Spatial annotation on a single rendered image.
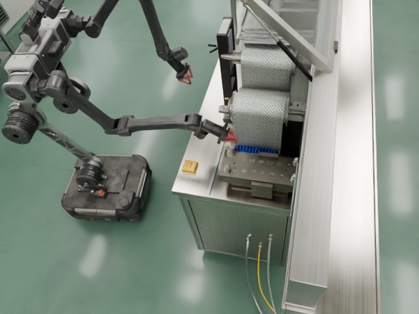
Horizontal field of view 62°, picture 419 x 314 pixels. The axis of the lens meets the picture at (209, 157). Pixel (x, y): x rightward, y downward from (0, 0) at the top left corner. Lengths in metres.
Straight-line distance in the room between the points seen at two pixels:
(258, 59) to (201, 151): 0.60
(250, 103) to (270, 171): 0.34
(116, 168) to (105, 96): 1.21
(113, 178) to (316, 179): 2.09
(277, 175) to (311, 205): 0.80
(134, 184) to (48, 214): 0.83
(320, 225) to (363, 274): 0.26
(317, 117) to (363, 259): 0.42
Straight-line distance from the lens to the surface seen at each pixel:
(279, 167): 1.72
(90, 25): 2.04
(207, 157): 1.93
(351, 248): 1.11
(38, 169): 3.57
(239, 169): 1.71
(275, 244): 2.16
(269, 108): 1.59
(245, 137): 1.74
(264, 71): 1.74
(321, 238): 0.87
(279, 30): 1.14
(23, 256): 3.15
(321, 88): 1.17
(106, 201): 2.75
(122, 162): 2.91
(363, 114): 1.42
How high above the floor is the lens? 2.44
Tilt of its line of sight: 53 degrees down
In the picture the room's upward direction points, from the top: 11 degrees counter-clockwise
